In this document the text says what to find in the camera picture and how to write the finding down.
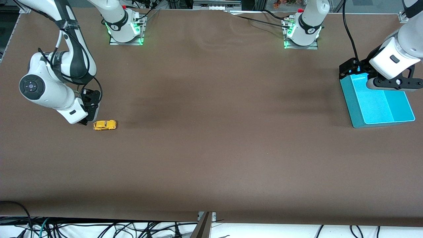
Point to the brown table cover mat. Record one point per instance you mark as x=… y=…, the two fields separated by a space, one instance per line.
x=211 y=132

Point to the orange background items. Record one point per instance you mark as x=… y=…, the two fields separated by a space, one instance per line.
x=277 y=4

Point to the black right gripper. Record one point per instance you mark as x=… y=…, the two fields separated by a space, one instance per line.
x=90 y=99

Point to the yellow toy beetle car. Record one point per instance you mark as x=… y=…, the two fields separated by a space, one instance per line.
x=105 y=125

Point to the small metal edge bracket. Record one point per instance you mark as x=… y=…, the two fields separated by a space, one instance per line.
x=214 y=216

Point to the white power strip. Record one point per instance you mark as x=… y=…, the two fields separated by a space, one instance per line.
x=216 y=7

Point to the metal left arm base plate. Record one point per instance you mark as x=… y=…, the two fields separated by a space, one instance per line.
x=302 y=47

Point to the teal plastic bin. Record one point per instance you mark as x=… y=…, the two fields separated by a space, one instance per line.
x=376 y=109

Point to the black left camera mount bracket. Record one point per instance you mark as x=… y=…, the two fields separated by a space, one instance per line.
x=408 y=85

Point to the metal table corner bracket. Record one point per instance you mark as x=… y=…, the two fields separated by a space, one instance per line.
x=403 y=17
x=23 y=11

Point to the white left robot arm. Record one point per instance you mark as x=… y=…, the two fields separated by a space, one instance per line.
x=383 y=64

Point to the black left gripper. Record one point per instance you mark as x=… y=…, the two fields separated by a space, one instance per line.
x=361 y=65

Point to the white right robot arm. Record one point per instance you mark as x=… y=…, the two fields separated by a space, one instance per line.
x=49 y=96

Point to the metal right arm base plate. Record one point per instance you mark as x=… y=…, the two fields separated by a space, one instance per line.
x=127 y=43

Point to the metal table leg profile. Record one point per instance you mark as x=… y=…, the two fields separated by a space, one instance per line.
x=203 y=228

